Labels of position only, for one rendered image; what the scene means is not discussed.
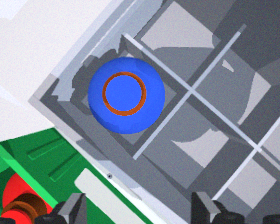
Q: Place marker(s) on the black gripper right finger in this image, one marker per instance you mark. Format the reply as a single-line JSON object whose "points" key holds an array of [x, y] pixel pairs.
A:
{"points": [[203, 210]]}

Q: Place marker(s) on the green crate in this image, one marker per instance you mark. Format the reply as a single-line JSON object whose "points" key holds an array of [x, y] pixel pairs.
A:
{"points": [[54, 169]]}

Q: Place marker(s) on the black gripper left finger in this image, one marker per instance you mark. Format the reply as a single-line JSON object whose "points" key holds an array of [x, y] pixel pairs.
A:
{"points": [[74, 211]]}

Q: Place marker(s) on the red bottle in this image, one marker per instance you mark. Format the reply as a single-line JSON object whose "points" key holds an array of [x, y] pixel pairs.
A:
{"points": [[25, 204]]}

